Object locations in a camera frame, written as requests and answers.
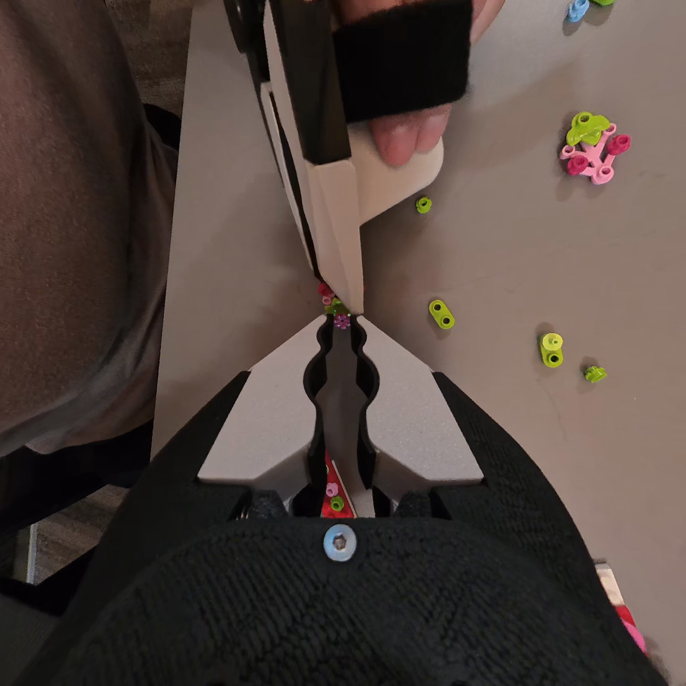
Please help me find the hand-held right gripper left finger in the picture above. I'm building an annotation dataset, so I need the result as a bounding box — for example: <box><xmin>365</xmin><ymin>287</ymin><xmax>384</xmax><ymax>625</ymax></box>
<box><xmin>197</xmin><ymin>314</ymin><xmax>336</xmax><ymax>491</ymax></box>

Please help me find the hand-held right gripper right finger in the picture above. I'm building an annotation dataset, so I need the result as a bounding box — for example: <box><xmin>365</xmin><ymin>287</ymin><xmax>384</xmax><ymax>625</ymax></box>
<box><xmin>351</xmin><ymin>315</ymin><xmax>486</xmax><ymax>491</ymax></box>

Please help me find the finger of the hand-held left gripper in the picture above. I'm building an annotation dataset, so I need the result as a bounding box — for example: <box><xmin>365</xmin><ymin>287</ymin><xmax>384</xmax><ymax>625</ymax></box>
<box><xmin>259</xmin><ymin>80</ymin><xmax>324</xmax><ymax>283</ymax></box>
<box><xmin>307</xmin><ymin>160</ymin><xmax>366</xmax><ymax>315</ymax></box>

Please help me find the pink lego branch with leaf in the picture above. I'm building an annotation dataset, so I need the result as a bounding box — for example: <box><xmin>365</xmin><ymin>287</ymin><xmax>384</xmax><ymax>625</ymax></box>
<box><xmin>317</xmin><ymin>281</ymin><xmax>352</xmax><ymax>318</ymax></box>
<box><xmin>559</xmin><ymin>111</ymin><xmax>632</xmax><ymax>185</ymax></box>

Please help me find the short red lego segment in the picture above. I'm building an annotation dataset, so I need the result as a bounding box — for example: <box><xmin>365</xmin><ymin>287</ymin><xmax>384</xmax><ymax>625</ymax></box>
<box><xmin>322</xmin><ymin>449</ymin><xmax>359</xmax><ymax>518</ymax></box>

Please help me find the person's left hand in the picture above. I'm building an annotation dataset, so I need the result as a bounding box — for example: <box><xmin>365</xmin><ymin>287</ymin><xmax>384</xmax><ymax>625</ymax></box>
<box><xmin>335</xmin><ymin>0</ymin><xmax>507</xmax><ymax>168</ymax></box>

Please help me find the person's grey sweater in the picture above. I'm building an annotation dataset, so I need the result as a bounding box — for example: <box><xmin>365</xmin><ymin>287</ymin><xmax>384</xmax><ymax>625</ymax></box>
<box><xmin>0</xmin><ymin>0</ymin><xmax>182</xmax><ymax>459</ymax></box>

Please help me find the red lego heart frame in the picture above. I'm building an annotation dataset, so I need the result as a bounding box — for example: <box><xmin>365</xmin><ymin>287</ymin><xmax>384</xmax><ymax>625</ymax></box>
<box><xmin>594</xmin><ymin>562</ymin><xmax>649</xmax><ymax>657</ymax></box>

